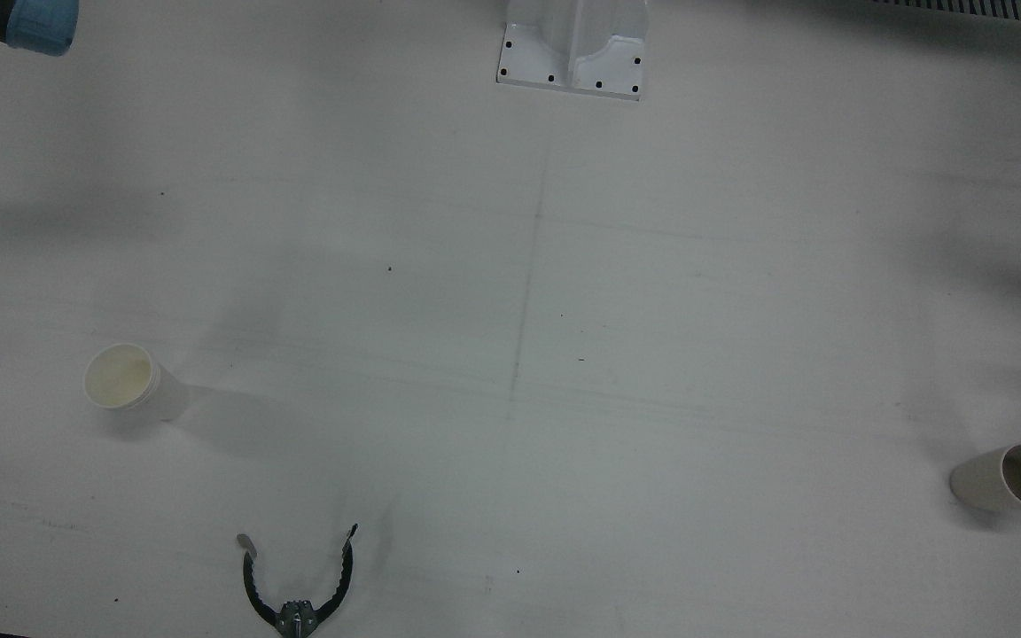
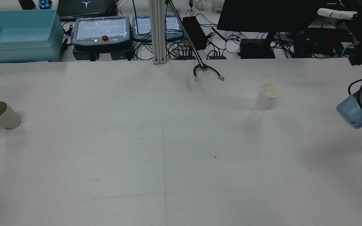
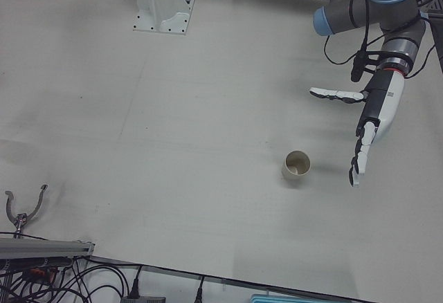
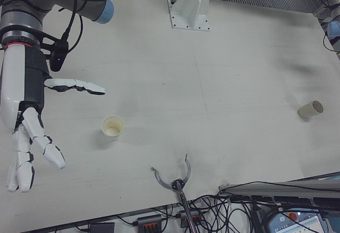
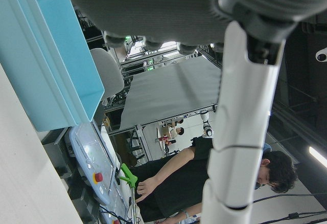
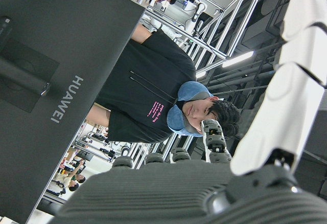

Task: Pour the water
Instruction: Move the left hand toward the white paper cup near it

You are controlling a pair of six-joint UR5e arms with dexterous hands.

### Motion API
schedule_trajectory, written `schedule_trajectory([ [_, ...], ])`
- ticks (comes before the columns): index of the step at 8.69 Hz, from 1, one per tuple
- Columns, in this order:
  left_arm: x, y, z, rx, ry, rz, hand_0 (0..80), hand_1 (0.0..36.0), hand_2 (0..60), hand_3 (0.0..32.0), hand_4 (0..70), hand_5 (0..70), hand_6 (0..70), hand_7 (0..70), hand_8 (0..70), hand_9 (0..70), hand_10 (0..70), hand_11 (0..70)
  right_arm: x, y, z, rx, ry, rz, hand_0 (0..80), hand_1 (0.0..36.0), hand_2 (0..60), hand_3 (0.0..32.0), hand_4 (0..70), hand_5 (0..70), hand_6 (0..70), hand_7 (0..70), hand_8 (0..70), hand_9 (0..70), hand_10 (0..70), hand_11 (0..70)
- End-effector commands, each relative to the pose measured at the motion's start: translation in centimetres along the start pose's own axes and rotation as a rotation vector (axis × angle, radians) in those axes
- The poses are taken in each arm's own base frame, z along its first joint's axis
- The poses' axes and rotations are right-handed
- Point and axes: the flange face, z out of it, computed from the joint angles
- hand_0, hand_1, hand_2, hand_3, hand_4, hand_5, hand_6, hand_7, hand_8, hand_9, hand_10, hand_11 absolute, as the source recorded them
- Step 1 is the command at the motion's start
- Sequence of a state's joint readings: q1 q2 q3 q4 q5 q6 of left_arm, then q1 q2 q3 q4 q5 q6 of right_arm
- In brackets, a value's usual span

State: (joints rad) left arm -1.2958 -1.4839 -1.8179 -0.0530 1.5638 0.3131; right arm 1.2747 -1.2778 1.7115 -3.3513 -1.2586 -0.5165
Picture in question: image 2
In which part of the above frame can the black power brick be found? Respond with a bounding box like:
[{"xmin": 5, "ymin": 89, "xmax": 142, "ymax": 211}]
[{"xmin": 183, "ymin": 16, "xmax": 207, "ymax": 51}]

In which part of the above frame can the black electronics box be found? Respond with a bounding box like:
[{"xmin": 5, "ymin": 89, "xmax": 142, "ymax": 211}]
[{"xmin": 296, "ymin": 28, "xmax": 354, "ymax": 57}]

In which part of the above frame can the aluminium profile post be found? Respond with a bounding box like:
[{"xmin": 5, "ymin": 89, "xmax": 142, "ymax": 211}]
[{"xmin": 149, "ymin": 0, "xmax": 168, "ymax": 65}]

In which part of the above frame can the small black object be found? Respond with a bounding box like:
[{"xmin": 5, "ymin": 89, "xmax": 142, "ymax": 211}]
[{"xmin": 18, "ymin": 0, "xmax": 36, "ymax": 10}]

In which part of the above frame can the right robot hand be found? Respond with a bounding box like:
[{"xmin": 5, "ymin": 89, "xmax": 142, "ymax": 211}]
[{"xmin": 317, "ymin": 0, "xmax": 362, "ymax": 44}]

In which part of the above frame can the teal plastic storage bin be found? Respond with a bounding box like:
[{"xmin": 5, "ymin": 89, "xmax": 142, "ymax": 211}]
[{"xmin": 0, "ymin": 10, "xmax": 64, "ymax": 63}]

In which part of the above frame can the grey blue teach pendant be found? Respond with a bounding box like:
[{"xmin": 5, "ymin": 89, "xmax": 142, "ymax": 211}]
[
  {"xmin": 132, "ymin": 15, "xmax": 184, "ymax": 41},
  {"xmin": 71, "ymin": 16, "xmax": 131, "ymax": 46}
]

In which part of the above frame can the black monitor with stand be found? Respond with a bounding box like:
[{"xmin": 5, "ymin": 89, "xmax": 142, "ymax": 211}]
[{"xmin": 217, "ymin": 0, "xmax": 326, "ymax": 59}]

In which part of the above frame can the white threaded plastic bottle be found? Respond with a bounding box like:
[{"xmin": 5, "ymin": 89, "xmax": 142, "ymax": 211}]
[{"xmin": 254, "ymin": 82, "xmax": 281, "ymax": 110}]

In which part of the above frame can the black laptop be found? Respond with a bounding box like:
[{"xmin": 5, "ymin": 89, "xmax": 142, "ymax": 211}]
[{"xmin": 57, "ymin": 0, "xmax": 118, "ymax": 21}]

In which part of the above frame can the black pen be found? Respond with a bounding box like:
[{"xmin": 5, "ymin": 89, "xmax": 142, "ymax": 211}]
[{"xmin": 211, "ymin": 27, "xmax": 228, "ymax": 42}]

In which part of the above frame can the dark grey equipment box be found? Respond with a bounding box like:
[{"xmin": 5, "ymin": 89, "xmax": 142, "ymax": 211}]
[{"xmin": 73, "ymin": 45, "xmax": 133, "ymax": 61}]

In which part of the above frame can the white paper cup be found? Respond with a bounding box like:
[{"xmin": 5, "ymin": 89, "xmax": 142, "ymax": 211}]
[{"xmin": 0, "ymin": 101, "xmax": 21, "ymax": 129}]

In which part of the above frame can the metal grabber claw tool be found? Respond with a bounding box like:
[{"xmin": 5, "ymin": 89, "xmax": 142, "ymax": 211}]
[{"xmin": 166, "ymin": 0, "xmax": 225, "ymax": 82}]

